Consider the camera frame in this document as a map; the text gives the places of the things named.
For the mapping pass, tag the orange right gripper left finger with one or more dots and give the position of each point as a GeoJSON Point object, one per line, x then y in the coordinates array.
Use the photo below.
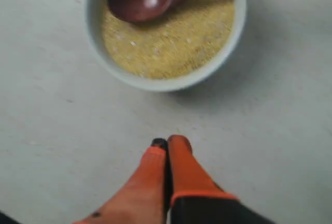
{"type": "Point", "coordinates": [144, 197]}

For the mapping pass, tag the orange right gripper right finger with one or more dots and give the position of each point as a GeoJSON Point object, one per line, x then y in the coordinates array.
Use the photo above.
{"type": "Point", "coordinates": [196, 197]}

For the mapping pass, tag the yellow grain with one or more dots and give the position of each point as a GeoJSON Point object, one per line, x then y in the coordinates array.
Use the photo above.
{"type": "Point", "coordinates": [180, 41]}

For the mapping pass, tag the white ceramic bowl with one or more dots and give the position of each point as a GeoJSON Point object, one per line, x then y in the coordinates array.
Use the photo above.
{"type": "Point", "coordinates": [94, 12]}

